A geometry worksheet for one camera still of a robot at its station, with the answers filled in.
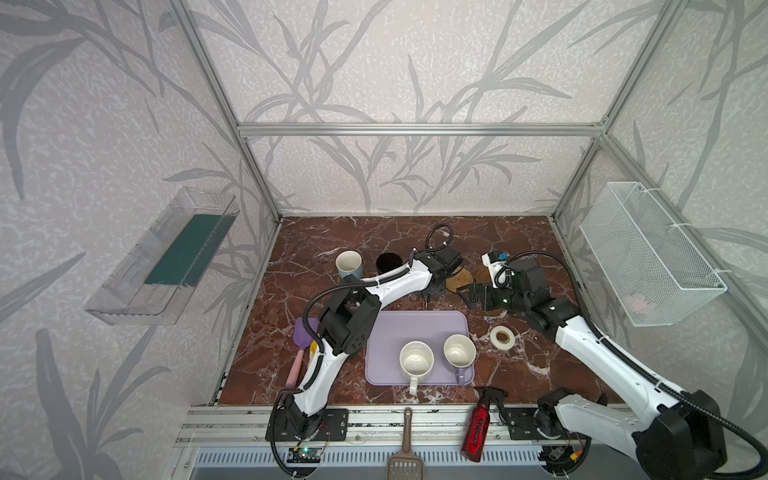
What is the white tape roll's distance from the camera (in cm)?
88

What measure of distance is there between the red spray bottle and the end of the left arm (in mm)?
319

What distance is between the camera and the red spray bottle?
27.1 inches
